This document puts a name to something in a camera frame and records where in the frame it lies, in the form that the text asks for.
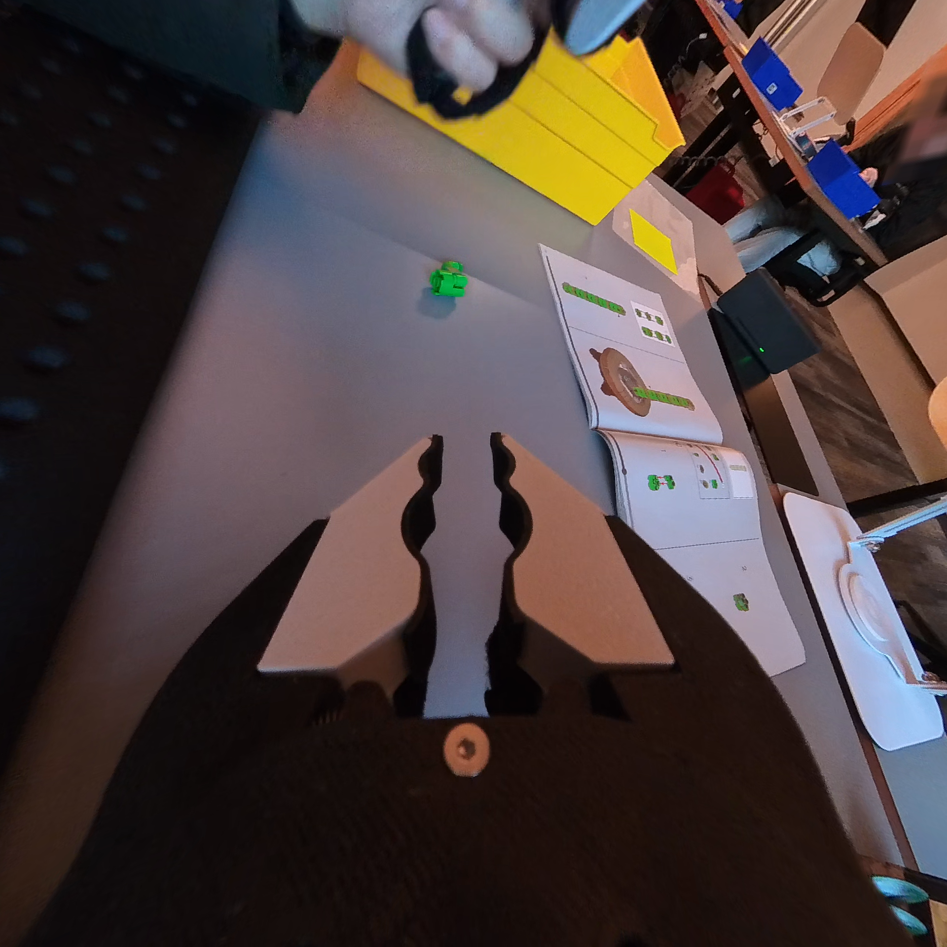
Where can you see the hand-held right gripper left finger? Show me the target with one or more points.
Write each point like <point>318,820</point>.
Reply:
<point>348,591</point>

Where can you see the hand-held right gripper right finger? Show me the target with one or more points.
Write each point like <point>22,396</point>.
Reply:
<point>585,591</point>

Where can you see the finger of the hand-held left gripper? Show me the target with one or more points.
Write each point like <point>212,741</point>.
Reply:
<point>599,25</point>

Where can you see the yellow plastic bin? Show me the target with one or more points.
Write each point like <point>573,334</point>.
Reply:
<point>562,125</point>

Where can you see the green round brick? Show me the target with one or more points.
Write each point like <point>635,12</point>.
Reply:
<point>448,282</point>

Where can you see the person's left forearm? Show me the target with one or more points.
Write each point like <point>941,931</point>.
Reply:
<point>186,44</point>

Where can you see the grey desk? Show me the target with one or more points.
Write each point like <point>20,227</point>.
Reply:
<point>334,370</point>

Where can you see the person's left hand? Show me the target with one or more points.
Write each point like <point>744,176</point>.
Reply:
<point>481,44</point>

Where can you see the instruction booklet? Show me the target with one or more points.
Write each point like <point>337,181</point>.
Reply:
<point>689,531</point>

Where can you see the blue plastic bin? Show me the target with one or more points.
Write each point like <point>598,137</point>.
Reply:
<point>774,74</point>
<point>844,181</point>

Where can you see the long wooden table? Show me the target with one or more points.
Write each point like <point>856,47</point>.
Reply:
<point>770,121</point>

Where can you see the red plastic bin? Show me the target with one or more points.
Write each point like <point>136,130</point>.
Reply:
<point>714,193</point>

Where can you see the yellow sticky note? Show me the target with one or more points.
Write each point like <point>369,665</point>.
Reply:
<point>654,239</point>

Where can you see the clear acrylic stand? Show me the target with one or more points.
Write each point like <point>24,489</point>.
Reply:
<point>807,114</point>

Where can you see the white stand base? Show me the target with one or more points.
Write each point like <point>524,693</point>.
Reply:
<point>821,591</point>

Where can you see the tan board stand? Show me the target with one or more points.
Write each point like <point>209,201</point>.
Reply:
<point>851,67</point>

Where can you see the black box device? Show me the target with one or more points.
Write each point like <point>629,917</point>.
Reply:
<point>770,317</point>

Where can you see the black studded mat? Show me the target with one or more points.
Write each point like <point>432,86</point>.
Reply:
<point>112,296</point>

